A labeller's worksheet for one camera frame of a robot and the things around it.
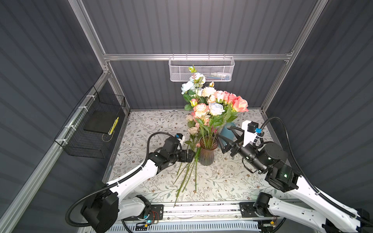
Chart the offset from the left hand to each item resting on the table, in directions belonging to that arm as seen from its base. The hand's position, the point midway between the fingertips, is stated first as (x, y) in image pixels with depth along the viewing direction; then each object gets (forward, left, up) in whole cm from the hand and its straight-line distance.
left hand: (190, 154), depth 80 cm
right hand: (-3, -15, +26) cm, 31 cm away
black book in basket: (+12, +48, +15) cm, 52 cm away
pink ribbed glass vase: (+1, -10, -3) cm, 10 cm away
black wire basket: (-1, +53, +16) cm, 55 cm away
